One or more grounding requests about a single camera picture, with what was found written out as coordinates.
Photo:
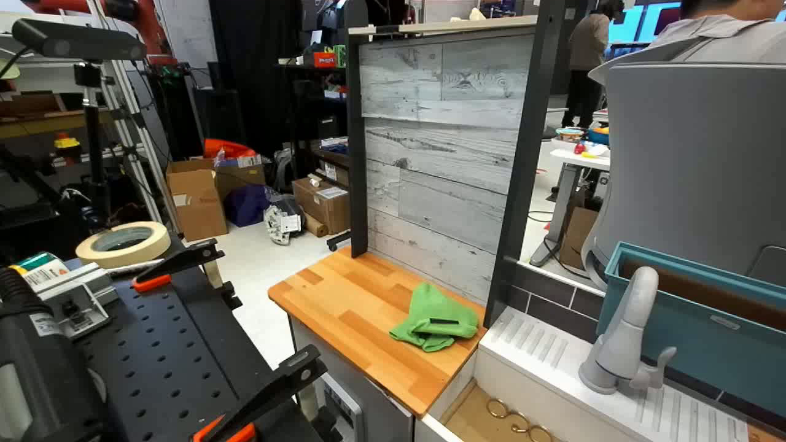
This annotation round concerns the green towel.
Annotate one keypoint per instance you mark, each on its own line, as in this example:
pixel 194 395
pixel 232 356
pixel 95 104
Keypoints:
pixel 431 319

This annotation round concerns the grey wood plank back panel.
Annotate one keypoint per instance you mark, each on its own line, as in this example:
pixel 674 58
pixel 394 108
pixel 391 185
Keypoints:
pixel 444 163

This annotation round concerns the white round device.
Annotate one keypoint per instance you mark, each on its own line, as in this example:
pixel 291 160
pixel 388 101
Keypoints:
pixel 283 222

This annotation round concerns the black storage shelf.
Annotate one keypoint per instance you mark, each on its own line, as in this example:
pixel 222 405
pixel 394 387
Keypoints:
pixel 316 107

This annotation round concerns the blue bag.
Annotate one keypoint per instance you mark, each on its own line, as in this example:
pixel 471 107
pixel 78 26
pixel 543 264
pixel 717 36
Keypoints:
pixel 246 204

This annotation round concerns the low cardboard box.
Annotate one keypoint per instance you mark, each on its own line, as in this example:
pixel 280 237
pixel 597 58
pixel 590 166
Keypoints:
pixel 242 176

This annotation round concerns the orange fabric item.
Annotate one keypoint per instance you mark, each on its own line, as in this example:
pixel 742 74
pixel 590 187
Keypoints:
pixel 227 147

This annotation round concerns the cardboard box with black print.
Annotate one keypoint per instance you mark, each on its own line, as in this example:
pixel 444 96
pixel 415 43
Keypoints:
pixel 579 237

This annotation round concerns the wooden cutting board counter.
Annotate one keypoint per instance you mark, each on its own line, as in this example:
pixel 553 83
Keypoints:
pixel 369 405

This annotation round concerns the white table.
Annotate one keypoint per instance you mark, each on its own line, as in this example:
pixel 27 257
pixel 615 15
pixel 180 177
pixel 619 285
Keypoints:
pixel 579 163

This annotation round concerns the tall cardboard box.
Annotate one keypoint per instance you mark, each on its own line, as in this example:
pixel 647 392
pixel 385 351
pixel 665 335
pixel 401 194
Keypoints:
pixel 198 200

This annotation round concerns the colourful toys pile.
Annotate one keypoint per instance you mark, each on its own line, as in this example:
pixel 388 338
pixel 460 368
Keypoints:
pixel 584 140

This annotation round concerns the white toy sink unit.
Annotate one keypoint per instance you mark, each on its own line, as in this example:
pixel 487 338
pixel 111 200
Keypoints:
pixel 557 377

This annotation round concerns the person in beige shirt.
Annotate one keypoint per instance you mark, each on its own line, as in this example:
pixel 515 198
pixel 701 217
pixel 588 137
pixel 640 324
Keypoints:
pixel 588 58

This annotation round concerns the grey toy faucet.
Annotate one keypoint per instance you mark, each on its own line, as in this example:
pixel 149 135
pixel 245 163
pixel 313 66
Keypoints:
pixel 627 335

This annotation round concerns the black perforated workbench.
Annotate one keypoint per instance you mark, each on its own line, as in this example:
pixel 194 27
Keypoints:
pixel 172 358

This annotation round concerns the silver tripod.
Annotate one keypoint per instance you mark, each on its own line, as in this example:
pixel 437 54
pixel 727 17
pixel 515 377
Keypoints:
pixel 135 113

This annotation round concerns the masking tape roll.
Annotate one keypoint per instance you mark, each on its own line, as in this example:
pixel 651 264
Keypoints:
pixel 102 248

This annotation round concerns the grey chair back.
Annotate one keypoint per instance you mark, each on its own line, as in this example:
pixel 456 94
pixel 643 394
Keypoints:
pixel 695 163

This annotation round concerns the computer monitor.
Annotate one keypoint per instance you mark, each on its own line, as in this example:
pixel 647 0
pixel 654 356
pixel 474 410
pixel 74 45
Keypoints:
pixel 643 20

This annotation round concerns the teal box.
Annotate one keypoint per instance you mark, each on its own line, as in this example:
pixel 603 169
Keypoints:
pixel 720 345

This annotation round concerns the labelled small box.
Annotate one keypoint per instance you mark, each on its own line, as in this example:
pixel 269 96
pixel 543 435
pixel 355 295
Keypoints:
pixel 40 270

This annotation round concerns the person in white shirt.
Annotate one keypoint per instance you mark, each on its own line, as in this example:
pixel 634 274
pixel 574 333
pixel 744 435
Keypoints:
pixel 720 39

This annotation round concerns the black machine housing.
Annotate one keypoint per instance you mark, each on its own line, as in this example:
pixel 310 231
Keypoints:
pixel 32 368

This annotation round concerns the black frame post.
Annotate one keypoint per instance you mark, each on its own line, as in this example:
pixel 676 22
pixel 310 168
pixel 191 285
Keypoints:
pixel 358 163
pixel 525 163

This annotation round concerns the black camera stand pole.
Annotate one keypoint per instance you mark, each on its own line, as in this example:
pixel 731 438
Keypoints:
pixel 95 137

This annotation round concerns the black stereo camera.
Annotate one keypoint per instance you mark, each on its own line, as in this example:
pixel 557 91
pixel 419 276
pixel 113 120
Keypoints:
pixel 78 39

